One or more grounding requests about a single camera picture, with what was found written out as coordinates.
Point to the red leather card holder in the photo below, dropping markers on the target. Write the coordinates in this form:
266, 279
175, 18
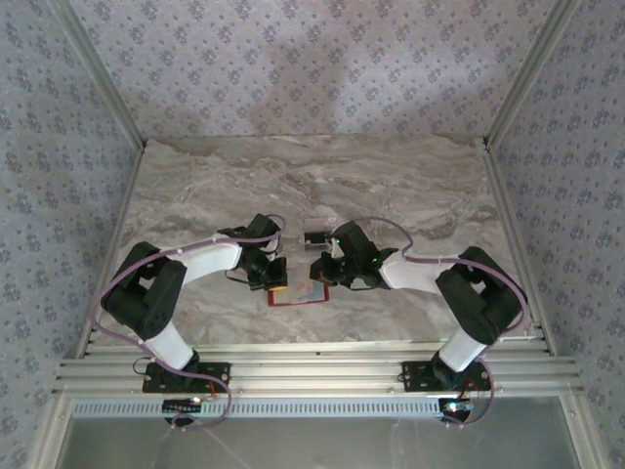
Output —
271, 299

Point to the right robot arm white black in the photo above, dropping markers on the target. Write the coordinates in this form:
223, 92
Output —
415, 276

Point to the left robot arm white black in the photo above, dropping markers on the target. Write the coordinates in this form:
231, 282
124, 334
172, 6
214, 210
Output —
210, 259

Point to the white printed card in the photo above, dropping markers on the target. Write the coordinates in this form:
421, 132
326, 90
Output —
305, 292

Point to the grey metal panel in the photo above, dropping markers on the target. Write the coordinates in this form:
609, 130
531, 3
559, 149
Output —
317, 444

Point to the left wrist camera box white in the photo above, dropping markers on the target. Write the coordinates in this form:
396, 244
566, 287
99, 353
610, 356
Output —
277, 249

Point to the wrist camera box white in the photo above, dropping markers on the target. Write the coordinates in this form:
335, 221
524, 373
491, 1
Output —
336, 246
277, 249

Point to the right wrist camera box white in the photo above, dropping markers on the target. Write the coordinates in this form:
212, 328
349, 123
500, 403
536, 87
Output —
336, 246

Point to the aluminium mounting rail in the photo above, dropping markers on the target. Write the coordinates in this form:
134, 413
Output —
317, 371

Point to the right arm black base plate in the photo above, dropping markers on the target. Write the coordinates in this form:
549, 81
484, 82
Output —
420, 376

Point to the aluminium table side rail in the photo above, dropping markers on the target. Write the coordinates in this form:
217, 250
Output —
505, 195
119, 220

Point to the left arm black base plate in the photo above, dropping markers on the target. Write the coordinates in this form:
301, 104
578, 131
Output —
161, 383

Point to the aluminium frame post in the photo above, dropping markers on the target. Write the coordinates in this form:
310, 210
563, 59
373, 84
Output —
102, 73
529, 73

